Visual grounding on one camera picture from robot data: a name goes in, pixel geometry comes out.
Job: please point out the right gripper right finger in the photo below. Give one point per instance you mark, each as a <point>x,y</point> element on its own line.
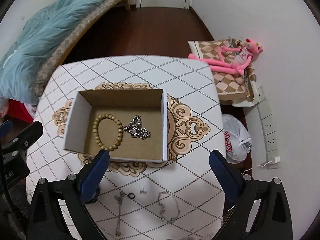
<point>228,176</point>

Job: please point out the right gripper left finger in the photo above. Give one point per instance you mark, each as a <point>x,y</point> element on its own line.
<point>91,175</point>

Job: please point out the red cloth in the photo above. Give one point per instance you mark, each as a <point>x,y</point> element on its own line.
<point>18,111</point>

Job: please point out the white plastic bag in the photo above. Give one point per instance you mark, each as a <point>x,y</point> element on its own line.
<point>237,139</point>

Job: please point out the white power strip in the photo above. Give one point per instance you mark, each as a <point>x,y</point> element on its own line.
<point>268,127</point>

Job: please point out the white charger plug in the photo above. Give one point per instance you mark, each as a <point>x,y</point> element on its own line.
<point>271,162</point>

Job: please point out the patterned white tablecloth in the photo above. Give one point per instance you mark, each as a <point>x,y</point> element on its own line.
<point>161,187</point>

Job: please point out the small silver earring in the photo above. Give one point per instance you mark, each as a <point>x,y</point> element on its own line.
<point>143,191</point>

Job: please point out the white cardboard box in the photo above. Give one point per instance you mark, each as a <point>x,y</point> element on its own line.
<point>131,124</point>

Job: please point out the light blue duvet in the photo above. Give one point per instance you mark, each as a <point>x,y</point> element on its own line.
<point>40,37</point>

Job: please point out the brown checkered cushion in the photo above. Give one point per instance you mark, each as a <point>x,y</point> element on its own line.
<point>240,90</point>

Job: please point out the pink panther plush toy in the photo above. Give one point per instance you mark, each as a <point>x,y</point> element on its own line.
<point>226,56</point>

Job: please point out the bed with checkered mattress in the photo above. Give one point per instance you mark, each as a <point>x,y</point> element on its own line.
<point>65,47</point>

